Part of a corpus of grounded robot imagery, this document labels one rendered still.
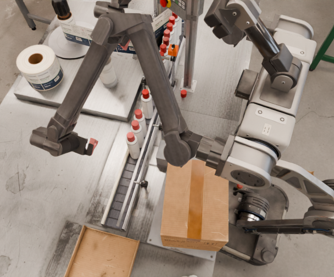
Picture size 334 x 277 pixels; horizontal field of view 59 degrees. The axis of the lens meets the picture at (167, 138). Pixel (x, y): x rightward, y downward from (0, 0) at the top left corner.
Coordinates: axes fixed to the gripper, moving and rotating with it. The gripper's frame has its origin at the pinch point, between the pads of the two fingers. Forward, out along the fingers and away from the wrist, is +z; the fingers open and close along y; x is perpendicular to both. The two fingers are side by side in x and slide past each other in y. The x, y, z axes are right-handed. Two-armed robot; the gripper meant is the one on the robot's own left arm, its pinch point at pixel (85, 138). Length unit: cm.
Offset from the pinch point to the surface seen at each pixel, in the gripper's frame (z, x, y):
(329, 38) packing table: 177, -92, -100
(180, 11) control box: 29, -59, -15
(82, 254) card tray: 2, 51, -9
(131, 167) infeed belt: 26.0, 15.0, -12.8
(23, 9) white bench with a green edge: 153, -48, 174
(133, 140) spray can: 17.1, -0.8, -13.7
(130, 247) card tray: 9, 43, -27
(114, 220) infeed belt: 10.2, 34.5, -16.8
